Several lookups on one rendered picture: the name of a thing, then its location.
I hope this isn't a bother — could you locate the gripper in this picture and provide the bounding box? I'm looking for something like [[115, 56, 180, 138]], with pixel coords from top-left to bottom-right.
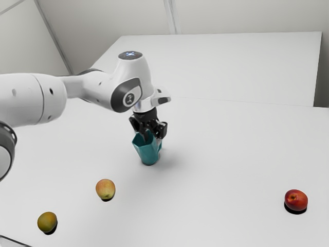
[[129, 107, 169, 147]]

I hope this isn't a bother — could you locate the teal faceted mug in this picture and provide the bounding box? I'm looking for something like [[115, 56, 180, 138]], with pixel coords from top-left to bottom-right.
[[132, 131, 163, 166]]

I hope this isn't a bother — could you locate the yellow-red apple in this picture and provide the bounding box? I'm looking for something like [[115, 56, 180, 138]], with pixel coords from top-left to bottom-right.
[[95, 179, 116, 201]]

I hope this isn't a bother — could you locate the green-yellow mango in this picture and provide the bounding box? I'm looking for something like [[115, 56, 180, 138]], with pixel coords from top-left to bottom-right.
[[37, 211, 58, 232]]

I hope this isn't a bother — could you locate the red apple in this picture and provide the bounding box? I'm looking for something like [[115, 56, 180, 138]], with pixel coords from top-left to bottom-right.
[[284, 189, 308, 211]]

